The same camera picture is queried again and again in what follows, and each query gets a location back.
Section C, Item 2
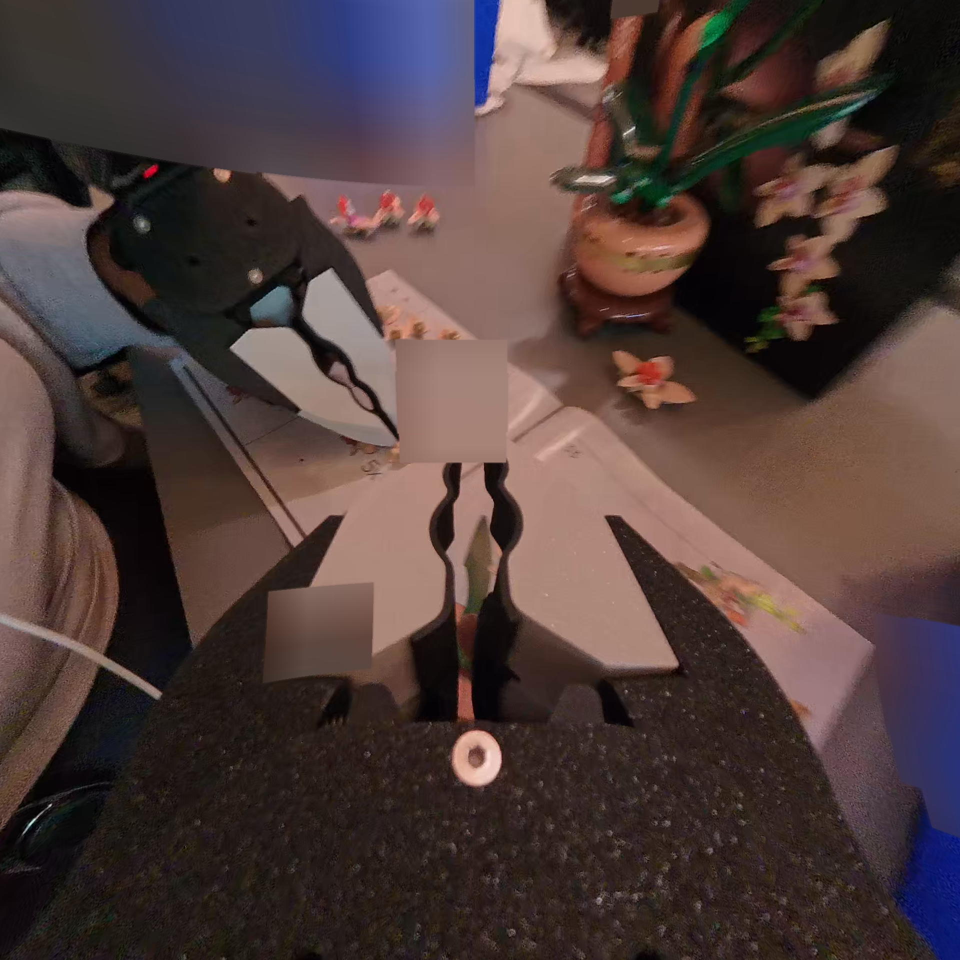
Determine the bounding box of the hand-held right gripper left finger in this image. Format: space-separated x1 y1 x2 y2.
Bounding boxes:
309 462 462 723

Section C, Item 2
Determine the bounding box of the person's left forearm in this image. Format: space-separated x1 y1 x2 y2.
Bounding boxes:
0 187 185 369

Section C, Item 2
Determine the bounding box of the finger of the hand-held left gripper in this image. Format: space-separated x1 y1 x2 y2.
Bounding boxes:
228 317 400 449
298 270 398 434

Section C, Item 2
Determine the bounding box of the toy brick instruction booklet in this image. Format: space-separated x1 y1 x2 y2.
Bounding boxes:
172 270 876 751

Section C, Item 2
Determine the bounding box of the white hoodie drawstring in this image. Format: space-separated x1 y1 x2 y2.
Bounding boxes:
0 611 163 700

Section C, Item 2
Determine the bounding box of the small pink toy petal piece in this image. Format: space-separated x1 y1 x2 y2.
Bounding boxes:
329 195 376 240

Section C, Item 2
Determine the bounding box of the black toy brick box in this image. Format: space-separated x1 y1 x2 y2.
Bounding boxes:
671 0 960 400

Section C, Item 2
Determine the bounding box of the person's beige hoodie torso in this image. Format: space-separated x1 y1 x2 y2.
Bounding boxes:
0 330 121 826

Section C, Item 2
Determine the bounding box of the large cream red toy flower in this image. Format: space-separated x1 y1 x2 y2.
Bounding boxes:
611 350 699 411

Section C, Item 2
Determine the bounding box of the grey desk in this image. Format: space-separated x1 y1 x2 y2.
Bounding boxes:
127 97 960 901

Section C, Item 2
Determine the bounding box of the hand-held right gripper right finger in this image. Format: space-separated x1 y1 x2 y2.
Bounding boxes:
478 462 681 723

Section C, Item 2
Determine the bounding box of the crumpled white paper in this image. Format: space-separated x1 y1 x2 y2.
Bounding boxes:
476 0 610 118

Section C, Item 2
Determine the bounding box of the toy brick orchid in pot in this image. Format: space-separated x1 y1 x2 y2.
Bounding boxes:
551 0 894 336

